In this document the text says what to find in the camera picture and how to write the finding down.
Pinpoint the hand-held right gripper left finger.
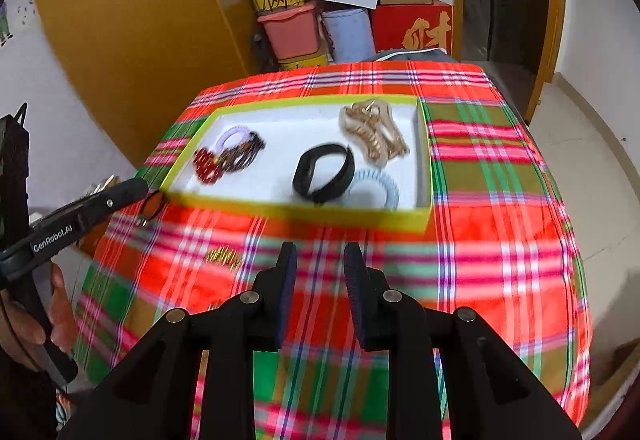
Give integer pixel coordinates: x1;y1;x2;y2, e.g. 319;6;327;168
60;241;298;440

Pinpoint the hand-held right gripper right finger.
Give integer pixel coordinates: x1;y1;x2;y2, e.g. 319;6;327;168
344;241;583;440

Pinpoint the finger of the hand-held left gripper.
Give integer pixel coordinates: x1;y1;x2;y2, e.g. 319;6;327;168
75;177;151;223

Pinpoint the red bead hair tie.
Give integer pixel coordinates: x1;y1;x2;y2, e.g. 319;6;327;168
192;147;223;185

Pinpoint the pale blue spiral hair tie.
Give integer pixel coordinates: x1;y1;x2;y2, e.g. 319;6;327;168
347;167;401;211

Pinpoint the black wristband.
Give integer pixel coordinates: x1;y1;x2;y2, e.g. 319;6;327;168
291;143;356;205

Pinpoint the brown beaded pendant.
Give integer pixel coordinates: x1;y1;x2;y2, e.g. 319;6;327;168
217;140;253;171

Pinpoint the purple spiral hair tie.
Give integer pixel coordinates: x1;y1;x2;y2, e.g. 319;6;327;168
215;126;251;153

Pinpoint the yellow-green cardboard box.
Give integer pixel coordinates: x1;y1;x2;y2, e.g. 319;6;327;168
159;94;435;233

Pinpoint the translucent beige hair claw clip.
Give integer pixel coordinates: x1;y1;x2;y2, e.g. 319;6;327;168
339;99;411;168

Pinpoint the person's left hand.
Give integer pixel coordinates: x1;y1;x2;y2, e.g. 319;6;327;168
0;265;78;371

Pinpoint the plaid tablecloth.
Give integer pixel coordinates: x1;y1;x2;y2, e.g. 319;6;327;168
75;60;593;440

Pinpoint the wooden wardrobe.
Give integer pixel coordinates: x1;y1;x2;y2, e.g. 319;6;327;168
27;0;251;166

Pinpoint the pink plastic bucket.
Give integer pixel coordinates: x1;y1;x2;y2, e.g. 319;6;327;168
257;3;321;61

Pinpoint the grey zipped bag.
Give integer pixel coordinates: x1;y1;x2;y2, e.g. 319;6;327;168
360;48;448;64

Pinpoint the pale blue bucket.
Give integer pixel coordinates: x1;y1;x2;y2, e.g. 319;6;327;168
320;8;376;64

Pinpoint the red gift box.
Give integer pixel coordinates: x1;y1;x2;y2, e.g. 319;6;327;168
370;0;453;55

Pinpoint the wooden door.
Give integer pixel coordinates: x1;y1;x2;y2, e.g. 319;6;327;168
525;0;568;123

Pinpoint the wall sticker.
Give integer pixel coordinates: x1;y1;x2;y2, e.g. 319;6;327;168
0;0;31;46

